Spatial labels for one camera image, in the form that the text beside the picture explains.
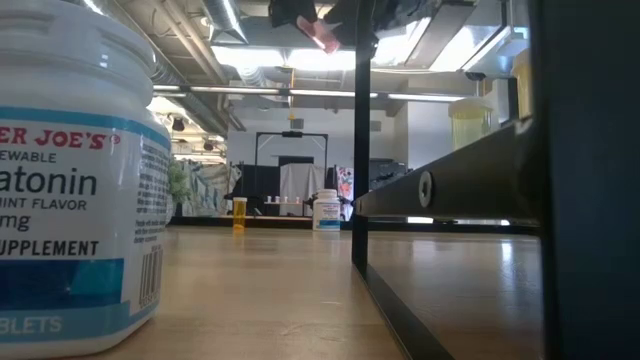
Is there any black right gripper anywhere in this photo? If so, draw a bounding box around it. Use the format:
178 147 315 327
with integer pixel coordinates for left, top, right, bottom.
327 0 436 49

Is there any marble patterned cloth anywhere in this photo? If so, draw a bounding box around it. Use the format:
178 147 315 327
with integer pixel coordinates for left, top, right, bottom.
182 160 241 217

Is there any silver ventilation duct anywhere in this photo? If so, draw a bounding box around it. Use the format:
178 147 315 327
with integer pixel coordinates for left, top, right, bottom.
149 47 236 136

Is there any green succulent in white pot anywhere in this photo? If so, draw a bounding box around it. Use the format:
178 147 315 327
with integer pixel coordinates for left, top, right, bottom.
167 159 191 226

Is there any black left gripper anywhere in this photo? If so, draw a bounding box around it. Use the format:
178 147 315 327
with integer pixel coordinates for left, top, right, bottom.
268 0 321 29

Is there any orange pill vial white cap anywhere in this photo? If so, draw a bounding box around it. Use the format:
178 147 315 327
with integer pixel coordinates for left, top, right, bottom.
232 196 248 231

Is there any floral patterned panel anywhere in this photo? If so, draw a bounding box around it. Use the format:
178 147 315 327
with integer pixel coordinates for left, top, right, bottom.
337 167 354 221

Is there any wooden shelf black frame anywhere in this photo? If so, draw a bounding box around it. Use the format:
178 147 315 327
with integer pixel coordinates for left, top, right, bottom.
351 0 640 360

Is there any white Trader Joe's melatonin bottle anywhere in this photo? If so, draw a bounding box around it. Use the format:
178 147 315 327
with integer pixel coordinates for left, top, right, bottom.
0 0 174 360

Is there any white bottle blue label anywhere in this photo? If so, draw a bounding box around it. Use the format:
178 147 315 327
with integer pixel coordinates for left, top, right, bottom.
312 188 342 232

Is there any linear ceiling light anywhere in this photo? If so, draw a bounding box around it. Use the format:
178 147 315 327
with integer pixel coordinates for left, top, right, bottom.
152 83 484 105

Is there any yellow pill vial white cap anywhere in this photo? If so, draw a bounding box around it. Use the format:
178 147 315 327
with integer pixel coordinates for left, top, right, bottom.
448 97 495 151

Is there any black rig frame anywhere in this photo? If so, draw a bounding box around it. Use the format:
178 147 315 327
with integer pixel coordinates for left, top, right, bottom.
254 130 330 174

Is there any pink pill vial white cap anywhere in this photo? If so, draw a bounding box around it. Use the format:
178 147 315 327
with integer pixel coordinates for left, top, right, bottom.
295 14 342 55

